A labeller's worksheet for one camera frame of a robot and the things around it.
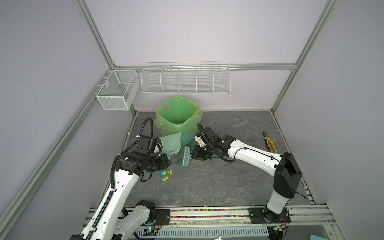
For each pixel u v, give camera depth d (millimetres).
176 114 1050
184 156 864
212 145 619
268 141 1019
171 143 826
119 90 1038
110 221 382
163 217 729
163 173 869
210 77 1052
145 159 494
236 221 737
